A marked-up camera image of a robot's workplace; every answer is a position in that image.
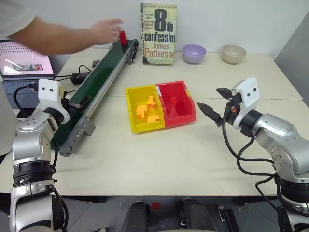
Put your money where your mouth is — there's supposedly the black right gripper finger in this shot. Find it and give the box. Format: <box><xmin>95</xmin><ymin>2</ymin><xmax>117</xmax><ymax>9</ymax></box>
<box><xmin>197</xmin><ymin>102</ymin><xmax>222</xmax><ymax>127</ymax></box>
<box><xmin>216</xmin><ymin>88</ymin><xmax>234</xmax><ymax>100</ymax></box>

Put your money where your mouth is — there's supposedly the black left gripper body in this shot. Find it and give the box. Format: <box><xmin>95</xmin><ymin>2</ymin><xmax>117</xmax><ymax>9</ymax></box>
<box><xmin>60</xmin><ymin>96</ymin><xmax>73</xmax><ymax>114</ymax></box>

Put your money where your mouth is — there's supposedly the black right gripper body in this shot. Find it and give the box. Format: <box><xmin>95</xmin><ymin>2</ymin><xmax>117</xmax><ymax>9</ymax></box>
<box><xmin>225</xmin><ymin>93</ymin><xmax>243</xmax><ymax>127</ymax></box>

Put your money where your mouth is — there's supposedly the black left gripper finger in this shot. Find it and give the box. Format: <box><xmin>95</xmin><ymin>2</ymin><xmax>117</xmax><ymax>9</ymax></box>
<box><xmin>68</xmin><ymin>102</ymin><xmax>89</xmax><ymax>110</ymax></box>
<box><xmin>72</xmin><ymin>96</ymin><xmax>91</xmax><ymax>106</ymax></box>

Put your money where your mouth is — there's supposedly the red toy block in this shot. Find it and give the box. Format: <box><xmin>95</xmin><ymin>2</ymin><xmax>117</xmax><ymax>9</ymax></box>
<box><xmin>119</xmin><ymin>30</ymin><xmax>128</xmax><ymax>46</ymax></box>

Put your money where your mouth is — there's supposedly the green conveyor belt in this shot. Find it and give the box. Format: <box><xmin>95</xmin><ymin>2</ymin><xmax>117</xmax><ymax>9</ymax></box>
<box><xmin>52</xmin><ymin>38</ymin><xmax>140</xmax><ymax>157</ymax></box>

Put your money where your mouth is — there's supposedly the person's bare hand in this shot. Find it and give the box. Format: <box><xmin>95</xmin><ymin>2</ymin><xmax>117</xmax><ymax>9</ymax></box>
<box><xmin>89</xmin><ymin>19</ymin><xmax>124</xmax><ymax>46</ymax></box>

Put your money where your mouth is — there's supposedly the red plastic bin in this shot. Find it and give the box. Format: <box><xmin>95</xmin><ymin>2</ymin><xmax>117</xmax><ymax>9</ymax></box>
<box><xmin>155</xmin><ymin>80</ymin><xmax>197</xmax><ymax>128</ymax></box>

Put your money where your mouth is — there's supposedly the black power adapter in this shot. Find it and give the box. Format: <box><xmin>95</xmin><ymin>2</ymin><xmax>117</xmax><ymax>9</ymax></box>
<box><xmin>71</xmin><ymin>72</ymin><xmax>88</xmax><ymax>85</ymax></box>

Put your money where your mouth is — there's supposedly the beige bowl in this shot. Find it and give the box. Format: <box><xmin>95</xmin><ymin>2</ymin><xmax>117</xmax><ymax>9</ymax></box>
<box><xmin>222</xmin><ymin>44</ymin><xmax>247</xmax><ymax>65</ymax></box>

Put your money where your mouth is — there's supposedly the yellow plastic bin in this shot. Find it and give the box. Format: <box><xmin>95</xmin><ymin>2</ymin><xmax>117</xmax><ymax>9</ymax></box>
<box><xmin>124</xmin><ymin>84</ymin><xmax>166</xmax><ymax>134</ymax></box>

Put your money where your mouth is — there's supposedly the purple bowl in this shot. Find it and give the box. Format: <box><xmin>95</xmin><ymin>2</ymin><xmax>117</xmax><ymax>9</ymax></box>
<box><xmin>182</xmin><ymin>44</ymin><xmax>207</xmax><ymax>65</ymax></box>

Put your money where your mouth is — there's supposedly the open laptop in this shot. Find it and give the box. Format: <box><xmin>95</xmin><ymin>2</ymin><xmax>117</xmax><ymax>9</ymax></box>
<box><xmin>0</xmin><ymin>39</ymin><xmax>56</xmax><ymax>95</ymax></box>

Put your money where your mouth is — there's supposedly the black table foot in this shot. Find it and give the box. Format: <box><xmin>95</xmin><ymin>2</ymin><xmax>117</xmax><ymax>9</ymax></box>
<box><xmin>235</xmin><ymin>196</ymin><xmax>279</xmax><ymax>207</ymax></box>
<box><xmin>59</xmin><ymin>196</ymin><xmax>107</xmax><ymax>204</ymax></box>

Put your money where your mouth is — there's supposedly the person's white shirt sleeve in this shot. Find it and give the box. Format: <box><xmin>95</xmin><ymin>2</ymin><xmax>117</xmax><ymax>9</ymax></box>
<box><xmin>0</xmin><ymin>0</ymin><xmax>37</xmax><ymax>41</ymax></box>

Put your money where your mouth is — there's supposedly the dark rounded shape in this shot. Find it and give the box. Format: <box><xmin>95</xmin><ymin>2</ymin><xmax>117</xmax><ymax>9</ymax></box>
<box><xmin>174</xmin><ymin>197</ymin><xmax>218</xmax><ymax>232</ymax></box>
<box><xmin>120</xmin><ymin>200</ymin><xmax>151</xmax><ymax>232</ymax></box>

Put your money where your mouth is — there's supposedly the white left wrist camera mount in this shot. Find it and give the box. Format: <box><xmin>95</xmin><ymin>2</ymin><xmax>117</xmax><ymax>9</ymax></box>
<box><xmin>38</xmin><ymin>78</ymin><xmax>71</xmax><ymax>121</ymax></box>

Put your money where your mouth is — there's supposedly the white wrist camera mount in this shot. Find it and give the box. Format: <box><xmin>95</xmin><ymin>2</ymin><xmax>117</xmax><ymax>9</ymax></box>
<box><xmin>38</xmin><ymin>78</ymin><xmax>71</xmax><ymax>121</ymax></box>
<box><xmin>231</xmin><ymin>77</ymin><xmax>260</xmax><ymax>129</ymax></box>

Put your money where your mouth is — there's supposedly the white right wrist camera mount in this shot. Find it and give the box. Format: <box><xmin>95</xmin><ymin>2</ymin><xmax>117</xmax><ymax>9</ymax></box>
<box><xmin>231</xmin><ymin>77</ymin><xmax>260</xmax><ymax>129</ymax></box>

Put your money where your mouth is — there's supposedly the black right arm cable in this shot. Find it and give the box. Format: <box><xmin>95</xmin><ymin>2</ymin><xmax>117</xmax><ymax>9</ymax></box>
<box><xmin>223</xmin><ymin>106</ymin><xmax>292</xmax><ymax>219</ymax></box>

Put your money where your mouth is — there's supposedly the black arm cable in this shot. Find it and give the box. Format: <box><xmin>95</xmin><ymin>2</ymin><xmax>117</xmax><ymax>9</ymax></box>
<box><xmin>13</xmin><ymin>83</ymin><xmax>70</xmax><ymax>232</ymax></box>
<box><xmin>223</xmin><ymin>106</ymin><xmax>292</xmax><ymax>219</ymax></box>

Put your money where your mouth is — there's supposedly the black power cable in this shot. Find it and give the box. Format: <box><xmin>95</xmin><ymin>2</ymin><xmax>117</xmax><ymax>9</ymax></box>
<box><xmin>54</xmin><ymin>64</ymin><xmax>93</xmax><ymax>82</ymax></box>

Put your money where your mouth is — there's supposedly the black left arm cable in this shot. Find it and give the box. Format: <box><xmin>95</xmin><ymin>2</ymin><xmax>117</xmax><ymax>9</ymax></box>
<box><xmin>13</xmin><ymin>83</ymin><xmax>70</xmax><ymax>232</ymax></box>

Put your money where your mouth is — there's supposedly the black floor bracket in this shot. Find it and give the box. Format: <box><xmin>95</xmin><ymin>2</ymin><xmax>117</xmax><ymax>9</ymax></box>
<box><xmin>216</xmin><ymin>205</ymin><xmax>234</xmax><ymax>232</ymax></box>

